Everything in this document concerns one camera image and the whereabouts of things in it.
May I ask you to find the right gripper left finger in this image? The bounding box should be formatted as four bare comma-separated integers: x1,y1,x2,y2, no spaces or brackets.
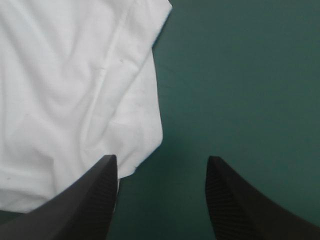
0,154,118,240

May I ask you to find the white T-shirt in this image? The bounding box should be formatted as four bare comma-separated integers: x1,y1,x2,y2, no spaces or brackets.
0,0,173,215

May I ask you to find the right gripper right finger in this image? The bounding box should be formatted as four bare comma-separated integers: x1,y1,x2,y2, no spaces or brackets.
205,155,320,240

